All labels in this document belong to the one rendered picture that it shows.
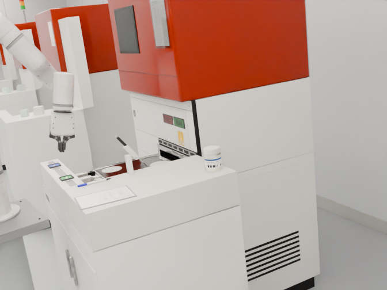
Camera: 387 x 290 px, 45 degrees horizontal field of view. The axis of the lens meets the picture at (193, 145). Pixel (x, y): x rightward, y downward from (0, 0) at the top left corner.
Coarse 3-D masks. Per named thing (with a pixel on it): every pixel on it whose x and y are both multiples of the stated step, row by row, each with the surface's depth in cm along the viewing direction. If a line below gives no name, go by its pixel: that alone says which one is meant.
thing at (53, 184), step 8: (56, 160) 241; (48, 168) 228; (56, 168) 227; (64, 168) 224; (48, 176) 222; (56, 176) 213; (48, 184) 228; (56, 184) 205; (64, 184) 200; (72, 184) 200; (48, 192) 235; (56, 192) 211; (56, 200) 216; (64, 200) 195; (64, 208) 200
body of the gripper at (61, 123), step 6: (54, 114) 194; (60, 114) 194; (66, 114) 195; (72, 114) 197; (54, 120) 194; (60, 120) 195; (66, 120) 196; (72, 120) 197; (54, 126) 194; (60, 126) 195; (66, 126) 196; (72, 126) 198; (54, 132) 195; (60, 132) 196; (66, 132) 197; (72, 132) 198
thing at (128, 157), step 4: (124, 148) 199; (128, 148) 198; (128, 152) 200; (132, 152) 199; (128, 156) 198; (132, 156) 200; (136, 156) 200; (128, 160) 199; (128, 164) 199; (128, 168) 199; (132, 168) 200; (128, 172) 200; (132, 172) 200
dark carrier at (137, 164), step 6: (150, 156) 250; (156, 156) 249; (132, 162) 243; (138, 162) 242; (144, 162) 240; (150, 162) 239; (102, 168) 239; (126, 168) 234; (138, 168) 232; (102, 174) 229; (108, 174) 227; (114, 174) 226
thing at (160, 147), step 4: (160, 144) 255; (160, 148) 255; (164, 148) 250; (168, 148) 245; (172, 148) 244; (160, 152) 257; (168, 152) 246; (172, 152) 241; (176, 152) 237; (180, 152) 234; (176, 156) 238; (180, 156) 233; (184, 156) 229; (188, 156) 226
